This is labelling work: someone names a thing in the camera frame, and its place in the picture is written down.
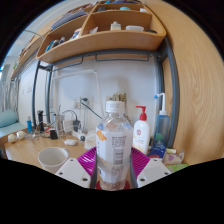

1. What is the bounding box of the blue spray bottle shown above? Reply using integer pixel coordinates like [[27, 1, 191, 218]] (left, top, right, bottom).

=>
[[153, 92, 171, 148]]

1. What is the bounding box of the teal bedding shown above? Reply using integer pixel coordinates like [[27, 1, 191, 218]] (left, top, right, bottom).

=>
[[0, 109, 28, 138]]

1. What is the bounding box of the small dark blue bottle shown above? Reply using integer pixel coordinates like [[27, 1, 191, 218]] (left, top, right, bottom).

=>
[[147, 133, 167, 160]]

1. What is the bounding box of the wooden wardrobe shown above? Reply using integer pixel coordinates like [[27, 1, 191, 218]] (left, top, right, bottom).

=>
[[144, 0, 224, 166]]

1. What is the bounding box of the cream white cup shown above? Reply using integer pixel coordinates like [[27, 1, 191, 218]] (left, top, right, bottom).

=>
[[37, 146, 70, 175]]

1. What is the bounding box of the black charger block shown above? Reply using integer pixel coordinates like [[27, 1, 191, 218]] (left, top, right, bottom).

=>
[[49, 129, 59, 140]]

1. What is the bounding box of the white power strip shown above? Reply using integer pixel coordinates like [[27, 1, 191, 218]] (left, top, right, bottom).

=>
[[71, 130, 88, 142]]

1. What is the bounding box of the brown tree creature figurine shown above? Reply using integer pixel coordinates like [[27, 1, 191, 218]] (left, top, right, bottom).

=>
[[111, 92, 128, 103]]

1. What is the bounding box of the black slim bottle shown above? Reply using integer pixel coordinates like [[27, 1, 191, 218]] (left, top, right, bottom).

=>
[[36, 110, 45, 133]]

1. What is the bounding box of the clear plastic water bottle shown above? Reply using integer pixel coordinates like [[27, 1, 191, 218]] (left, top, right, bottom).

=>
[[95, 100, 134, 192]]

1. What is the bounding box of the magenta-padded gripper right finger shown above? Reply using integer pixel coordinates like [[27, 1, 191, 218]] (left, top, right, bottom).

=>
[[129, 146, 172, 189]]

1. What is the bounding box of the white bottle with red pump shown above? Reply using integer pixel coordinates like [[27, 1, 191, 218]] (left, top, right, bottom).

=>
[[132, 105, 151, 156]]

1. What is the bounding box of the small white oval case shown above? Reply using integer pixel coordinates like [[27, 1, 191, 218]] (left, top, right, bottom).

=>
[[63, 138, 78, 147]]

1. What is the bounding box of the flat round red coaster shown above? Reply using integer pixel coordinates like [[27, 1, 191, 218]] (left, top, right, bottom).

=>
[[95, 179, 132, 192]]

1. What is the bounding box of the green flat packet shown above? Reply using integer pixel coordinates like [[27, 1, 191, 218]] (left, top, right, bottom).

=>
[[166, 163, 189, 174]]

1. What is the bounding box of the small white round figure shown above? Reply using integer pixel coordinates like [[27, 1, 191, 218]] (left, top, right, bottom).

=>
[[7, 133, 18, 144], [15, 130, 27, 140]]

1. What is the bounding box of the pink and white packet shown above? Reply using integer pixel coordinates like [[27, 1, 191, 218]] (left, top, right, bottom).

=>
[[163, 150, 185, 166]]

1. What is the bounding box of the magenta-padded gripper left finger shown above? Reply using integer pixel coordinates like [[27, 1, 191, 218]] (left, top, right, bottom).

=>
[[54, 146, 99, 190]]

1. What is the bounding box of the wooden shelf unit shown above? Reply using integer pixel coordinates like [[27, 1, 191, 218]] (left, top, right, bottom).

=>
[[35, 0, 167, 65]]

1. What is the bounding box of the grey metal desk frame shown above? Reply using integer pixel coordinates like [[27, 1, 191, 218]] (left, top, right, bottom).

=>
[[31, 41, 180, 149]]

